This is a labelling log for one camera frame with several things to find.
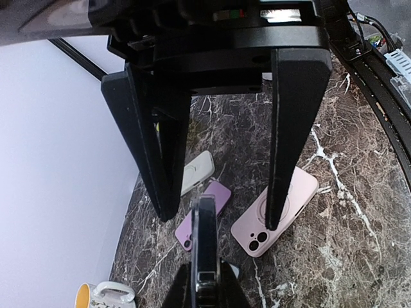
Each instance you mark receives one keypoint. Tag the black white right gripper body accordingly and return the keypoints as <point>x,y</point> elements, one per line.
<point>212,47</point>

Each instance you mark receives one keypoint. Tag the white spotted mug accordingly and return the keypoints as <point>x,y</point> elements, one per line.
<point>105,295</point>

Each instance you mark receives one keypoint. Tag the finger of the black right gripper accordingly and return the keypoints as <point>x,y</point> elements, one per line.
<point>153,118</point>
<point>300,78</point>

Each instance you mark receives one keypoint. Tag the purple phone case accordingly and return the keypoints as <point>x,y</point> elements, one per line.
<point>216,197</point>

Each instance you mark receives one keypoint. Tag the black front rail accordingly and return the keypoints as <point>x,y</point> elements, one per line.
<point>374,77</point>

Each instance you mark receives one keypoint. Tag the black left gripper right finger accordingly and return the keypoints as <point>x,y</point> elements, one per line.
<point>231,293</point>

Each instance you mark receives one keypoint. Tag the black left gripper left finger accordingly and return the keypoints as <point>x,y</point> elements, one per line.
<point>179,294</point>

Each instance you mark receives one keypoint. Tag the white phone case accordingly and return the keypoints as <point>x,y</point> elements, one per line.
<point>197,171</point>

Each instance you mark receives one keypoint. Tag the light blue bare phone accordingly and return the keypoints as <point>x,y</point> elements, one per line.
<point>235,270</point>

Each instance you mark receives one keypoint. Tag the grey slotted cable duct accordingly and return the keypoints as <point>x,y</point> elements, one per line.
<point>399,62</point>

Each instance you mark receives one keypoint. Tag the clear phone case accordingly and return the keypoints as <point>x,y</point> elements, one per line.
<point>205,264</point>

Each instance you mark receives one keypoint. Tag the right black frame post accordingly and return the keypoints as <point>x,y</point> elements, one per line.
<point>78,58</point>

